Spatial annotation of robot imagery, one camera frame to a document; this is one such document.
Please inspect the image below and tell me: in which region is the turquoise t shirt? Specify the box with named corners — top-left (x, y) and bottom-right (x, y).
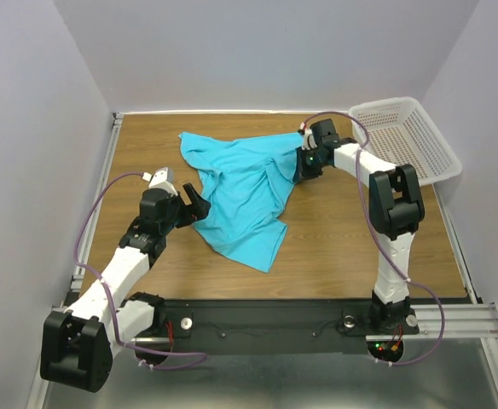
top-left (179, 132), bottom-right (302, 273)

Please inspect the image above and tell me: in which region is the white plastic basket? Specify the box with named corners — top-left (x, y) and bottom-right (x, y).
top-left (348, 96), bottom-right (462, 186)

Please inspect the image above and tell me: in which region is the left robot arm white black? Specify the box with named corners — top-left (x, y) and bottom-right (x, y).
top-left (39, 181), bottom-right (211, 392)

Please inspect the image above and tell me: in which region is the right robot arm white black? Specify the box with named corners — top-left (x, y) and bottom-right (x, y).
top-left (293, 119), bottom-right (425, 331)

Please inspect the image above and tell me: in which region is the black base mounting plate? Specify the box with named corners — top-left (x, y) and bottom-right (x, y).
top-left (136, 299), bottom-right (419, 355)

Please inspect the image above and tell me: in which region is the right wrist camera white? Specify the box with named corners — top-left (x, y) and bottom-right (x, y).
top-left (298, 123), bottom-right (318, 151)

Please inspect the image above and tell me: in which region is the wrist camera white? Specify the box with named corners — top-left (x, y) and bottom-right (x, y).
top-left (142, 167), bottom-right (178, 196)
top-left (298, 123), bottom-right (318, 151)

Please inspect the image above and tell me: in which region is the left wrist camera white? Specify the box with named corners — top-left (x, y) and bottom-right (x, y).
top-left (142, 167), bottom-right (178, 196)

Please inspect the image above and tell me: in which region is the left aluminium frame rail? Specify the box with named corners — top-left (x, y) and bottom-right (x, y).
top-left (70, 112), bottom-right (125, 291)

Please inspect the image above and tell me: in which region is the aluminium frame rail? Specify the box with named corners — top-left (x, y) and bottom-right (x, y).
top-left (432, 184), bottom-right (483, 304)
top-left (43, 302), bottom-right (498, 342)
top-left (70, 112), bottom-right (125, 291)

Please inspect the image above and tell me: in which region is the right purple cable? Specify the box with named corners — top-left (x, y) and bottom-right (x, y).
top-left (300, 111), bottom-right (445, 368)

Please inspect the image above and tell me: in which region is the right aluminium frame rail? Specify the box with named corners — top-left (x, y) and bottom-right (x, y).
top-left (432, 184), bottom-right (483, 304)

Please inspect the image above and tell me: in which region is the front aluminium frame rail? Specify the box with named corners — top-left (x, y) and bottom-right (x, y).
top-left (43, 302), bottom-right (498, 342)

